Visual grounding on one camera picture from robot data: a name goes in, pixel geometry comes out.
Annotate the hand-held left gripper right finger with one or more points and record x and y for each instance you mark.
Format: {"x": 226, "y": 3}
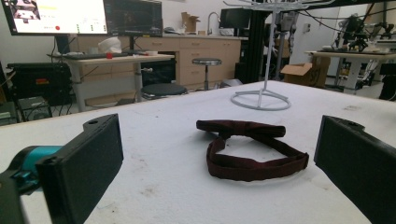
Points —
{"x": 358, "y": 165}

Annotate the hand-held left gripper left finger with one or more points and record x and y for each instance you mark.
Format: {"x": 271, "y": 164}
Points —
{"x": 81, "y": 169}

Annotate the dark red bow tie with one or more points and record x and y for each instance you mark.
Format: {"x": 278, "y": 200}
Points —
{"x": 249, "y": 166}

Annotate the black equipment case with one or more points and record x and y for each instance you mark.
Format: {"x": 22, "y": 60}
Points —
{"x": 40, "y": 82}

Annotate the open cardboard box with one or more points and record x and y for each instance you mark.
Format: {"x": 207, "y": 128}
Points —
{"x": 306, "y": 74}

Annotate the white table with equipment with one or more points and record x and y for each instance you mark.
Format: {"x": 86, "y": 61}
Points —
{"x": 351, "y": 57}

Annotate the black keyboard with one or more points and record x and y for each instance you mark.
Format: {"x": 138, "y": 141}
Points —
{"x": 84, "y": 56}

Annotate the round black stool seat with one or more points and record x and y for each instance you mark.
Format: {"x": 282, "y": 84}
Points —
{"x": 164, "y": 89}

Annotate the light wooden desk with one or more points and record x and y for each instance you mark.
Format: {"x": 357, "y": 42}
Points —
{"x": 118, "y": 60}

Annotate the small red cup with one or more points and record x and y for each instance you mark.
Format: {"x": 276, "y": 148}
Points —
{"x": 109, "y": 55}

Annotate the white plastic bag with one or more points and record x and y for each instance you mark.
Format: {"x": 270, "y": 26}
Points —
{"x": 109, "y": 45}

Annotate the bright computer monitor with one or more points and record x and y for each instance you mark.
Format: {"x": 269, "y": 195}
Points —
{"x": 59, "y": 15}

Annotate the dark computer monitor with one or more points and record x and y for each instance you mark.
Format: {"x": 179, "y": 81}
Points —
{"x": 134, "y": 17}

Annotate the wooden cabinet with drawers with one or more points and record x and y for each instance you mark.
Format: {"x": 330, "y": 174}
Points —
{"x": 202, "y": 59}

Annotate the round metal stool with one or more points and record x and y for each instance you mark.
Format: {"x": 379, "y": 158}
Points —
{"x": 206, "y": 62}

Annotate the small cardboard box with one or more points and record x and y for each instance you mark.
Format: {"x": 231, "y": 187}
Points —
{"x": 189, "y": 21}

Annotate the small black monitor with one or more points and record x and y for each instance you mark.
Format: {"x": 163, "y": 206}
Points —
{"x": 235, "y": 18}

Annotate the metal faucet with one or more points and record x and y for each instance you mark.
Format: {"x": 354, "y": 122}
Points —
{"x": 211, "y": 21}

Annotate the black metal post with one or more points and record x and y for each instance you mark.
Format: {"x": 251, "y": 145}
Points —
{"x": 257, "y": 46}

